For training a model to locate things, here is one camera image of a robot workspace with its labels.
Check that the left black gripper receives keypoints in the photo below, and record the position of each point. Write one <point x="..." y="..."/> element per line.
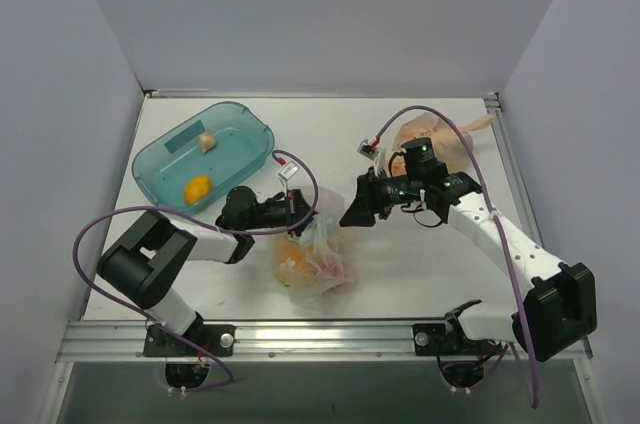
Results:
<point x="299" y="207"/>

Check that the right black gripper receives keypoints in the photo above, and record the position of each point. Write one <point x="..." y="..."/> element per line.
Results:
<point x="370" y="197"/>

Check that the orange yellow fake mango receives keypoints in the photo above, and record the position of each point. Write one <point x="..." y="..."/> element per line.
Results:
<point x="292" y="268"/>

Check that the clear printed plastic bag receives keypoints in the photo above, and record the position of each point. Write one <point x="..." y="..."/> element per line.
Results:
<point x="327" y="244"/>

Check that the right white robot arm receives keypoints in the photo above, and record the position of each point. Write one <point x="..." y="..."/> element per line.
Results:
<point x="555" y="302"/>

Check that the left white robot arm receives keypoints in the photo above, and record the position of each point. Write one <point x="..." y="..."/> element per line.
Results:
<point x="145" y="261"/>

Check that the small orange fake fruit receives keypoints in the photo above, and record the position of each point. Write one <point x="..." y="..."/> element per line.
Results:
<point x="197" y="189"/>

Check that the orange tied plastic bag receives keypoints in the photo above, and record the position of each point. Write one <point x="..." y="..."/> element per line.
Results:
<point x="447" y="146"/>

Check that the small beige fake garlic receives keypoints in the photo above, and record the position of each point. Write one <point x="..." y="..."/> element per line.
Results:
<point x="207" y="142"/>

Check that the teal plastic fruit tray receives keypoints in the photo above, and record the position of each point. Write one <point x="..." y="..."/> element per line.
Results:
<point x="163" y="167"/>

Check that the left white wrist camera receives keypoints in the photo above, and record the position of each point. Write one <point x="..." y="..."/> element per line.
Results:
<point x="287" y="171"/>

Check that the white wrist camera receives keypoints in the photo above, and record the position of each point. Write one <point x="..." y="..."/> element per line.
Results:
<point x="375" y="153"/>
<point x="287" y="171"/>

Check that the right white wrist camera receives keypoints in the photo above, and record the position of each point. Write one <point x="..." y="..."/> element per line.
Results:
<point x="375" y="153"/>

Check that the front aluminium rail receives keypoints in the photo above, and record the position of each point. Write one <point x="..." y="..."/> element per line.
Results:
<point x="247" y="341"/>

